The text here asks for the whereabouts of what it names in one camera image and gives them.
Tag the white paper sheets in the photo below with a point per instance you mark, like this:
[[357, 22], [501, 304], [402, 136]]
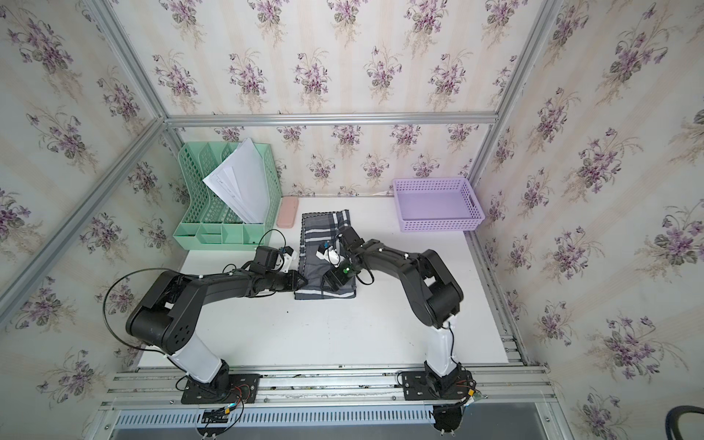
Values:
[[240, 182]]

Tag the pink eraser block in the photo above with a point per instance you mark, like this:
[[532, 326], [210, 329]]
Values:
[[288, 212]]

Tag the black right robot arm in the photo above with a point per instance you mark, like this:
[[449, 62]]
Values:
[[432, 292]]

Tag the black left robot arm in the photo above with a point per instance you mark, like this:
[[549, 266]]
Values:
[[167, 315]]

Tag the green mesh file organizer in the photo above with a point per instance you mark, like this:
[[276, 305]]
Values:
[[209, 224]]

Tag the grey plaid pillowcase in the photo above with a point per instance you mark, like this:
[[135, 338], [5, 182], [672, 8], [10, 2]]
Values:
[[317, 228]]

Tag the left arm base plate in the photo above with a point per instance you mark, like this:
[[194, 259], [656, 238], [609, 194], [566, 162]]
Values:
[[237, 387]]

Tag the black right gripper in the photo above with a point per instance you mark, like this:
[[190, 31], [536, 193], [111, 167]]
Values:
[[339, 280]]

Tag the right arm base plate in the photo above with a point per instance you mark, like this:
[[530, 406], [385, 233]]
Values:
[[423, 385]]

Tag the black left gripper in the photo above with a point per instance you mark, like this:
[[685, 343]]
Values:
[[291, 280]]

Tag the small circuit board with wires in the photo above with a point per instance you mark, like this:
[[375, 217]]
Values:
[[227, 415]]

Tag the purple plastic basket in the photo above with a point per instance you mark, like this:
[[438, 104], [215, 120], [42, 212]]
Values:
[[436, 205]]

